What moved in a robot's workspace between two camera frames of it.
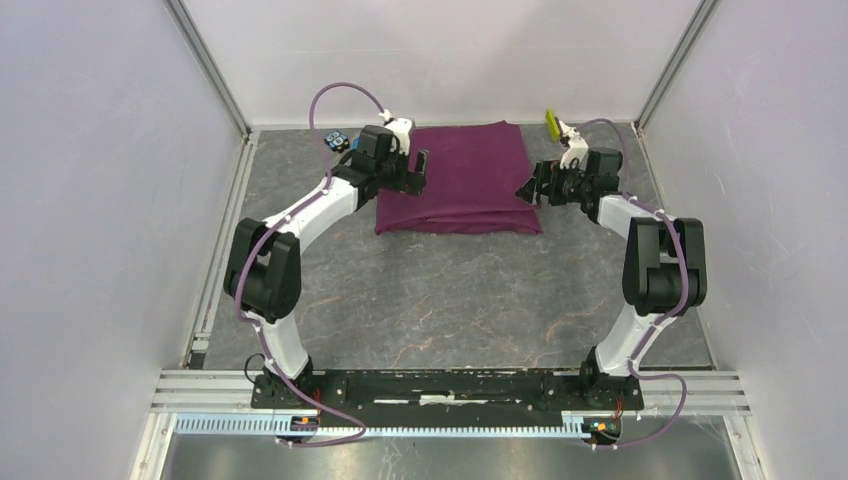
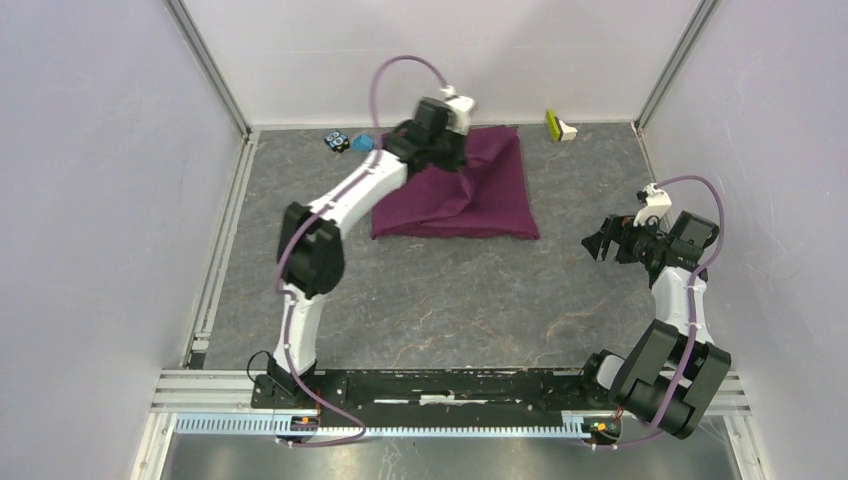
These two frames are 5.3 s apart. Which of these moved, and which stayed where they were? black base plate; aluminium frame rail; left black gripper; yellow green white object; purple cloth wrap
Moved: left black gripper
Stayed: purple cloth wrap; aluminium frame rail; yellow green white object; black base plate
